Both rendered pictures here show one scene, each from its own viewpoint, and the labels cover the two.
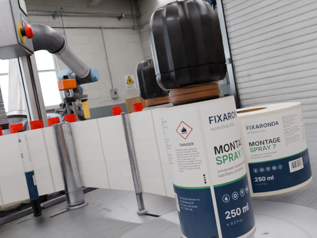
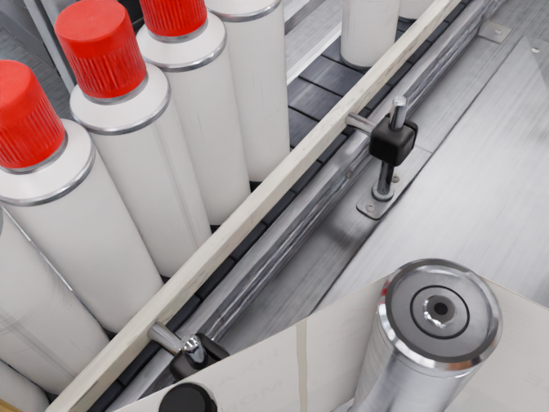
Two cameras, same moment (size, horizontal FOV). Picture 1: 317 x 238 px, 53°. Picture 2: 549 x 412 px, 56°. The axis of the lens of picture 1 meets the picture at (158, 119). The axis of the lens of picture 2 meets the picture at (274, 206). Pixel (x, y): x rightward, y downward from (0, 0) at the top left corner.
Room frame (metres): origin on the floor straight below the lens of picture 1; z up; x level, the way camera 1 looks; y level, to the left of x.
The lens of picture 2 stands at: (0.63, 0.26, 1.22)
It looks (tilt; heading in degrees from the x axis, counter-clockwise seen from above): 55 degrees down; 356
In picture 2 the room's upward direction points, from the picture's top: 5 degrees counter-clockwise
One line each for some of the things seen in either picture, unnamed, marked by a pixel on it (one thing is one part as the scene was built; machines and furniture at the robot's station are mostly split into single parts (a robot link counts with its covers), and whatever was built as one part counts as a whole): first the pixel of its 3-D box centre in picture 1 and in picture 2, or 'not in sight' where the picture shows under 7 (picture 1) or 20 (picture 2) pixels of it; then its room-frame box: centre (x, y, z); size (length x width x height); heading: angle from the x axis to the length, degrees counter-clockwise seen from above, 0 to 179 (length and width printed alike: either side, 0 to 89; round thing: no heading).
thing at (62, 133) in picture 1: (68, 165); (399, 394); (0.69, 0.21, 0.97); 0.05 x 0.05 x 0.19
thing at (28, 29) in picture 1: (27, 31); not in sight; (0.87, 0.31, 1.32); 0.04 x 0.03 x 0.04; 9
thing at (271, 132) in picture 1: (253, 145); not in sight; (0.64, -0.18, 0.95); 0.20 x 0.20 x 0.14
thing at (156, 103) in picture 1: (161, 120); not in sight; (0.77, -0.01, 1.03); 0.09 x 0.09 x 0.30
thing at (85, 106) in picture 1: (86, 108); not in sight; (0.97, 0.21, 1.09); 0.03 x 0.01 x 0.06; 44
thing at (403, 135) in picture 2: not in sight; (391, 150); (0.90, 0.14, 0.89); 0.03 x 0.03 x 0.12; 44
